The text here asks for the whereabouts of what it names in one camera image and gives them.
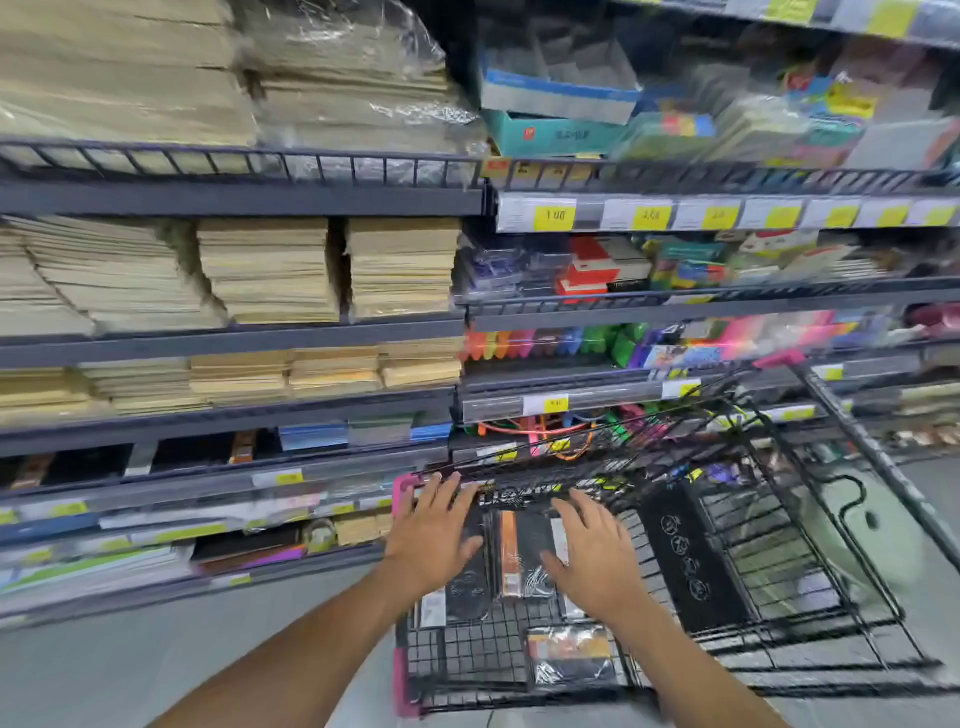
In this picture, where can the person's right hand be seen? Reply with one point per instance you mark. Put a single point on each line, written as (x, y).
(607, 570)

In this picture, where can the person's left hand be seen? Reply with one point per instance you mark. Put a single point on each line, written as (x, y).
(427, 547)

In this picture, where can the black notebook white band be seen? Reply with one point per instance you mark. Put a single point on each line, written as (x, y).
(465, 600)
(559, 536)

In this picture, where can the black notebook orange band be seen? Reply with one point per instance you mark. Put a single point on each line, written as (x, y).
(510, 555)
(570, 652)

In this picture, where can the row of black shelved notebooks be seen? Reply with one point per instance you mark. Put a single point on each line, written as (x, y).
(180, 454)

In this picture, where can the grey metal store shelving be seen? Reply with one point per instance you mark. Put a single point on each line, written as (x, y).
(225, 199)

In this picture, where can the person's right forearm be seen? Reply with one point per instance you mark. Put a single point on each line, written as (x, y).
(697, 675)

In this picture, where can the person's left forearm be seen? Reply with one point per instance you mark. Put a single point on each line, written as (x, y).
(300, 660)

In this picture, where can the clear tape roll pack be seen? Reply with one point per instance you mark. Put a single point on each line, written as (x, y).
(321, 536)

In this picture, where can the stack of blue exercise books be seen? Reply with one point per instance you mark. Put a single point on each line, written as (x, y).
(315, 435)

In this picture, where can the stacks of beige exercise books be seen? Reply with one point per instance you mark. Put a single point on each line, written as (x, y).
(262, 270)

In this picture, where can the stack of green white workbooks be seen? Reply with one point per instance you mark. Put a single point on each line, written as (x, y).
(90, 570)

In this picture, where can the row of yellow price labels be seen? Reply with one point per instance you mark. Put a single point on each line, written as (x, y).
(555, 217)

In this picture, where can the assorted stationery goods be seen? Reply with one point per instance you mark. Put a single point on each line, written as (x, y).
(555, 82)

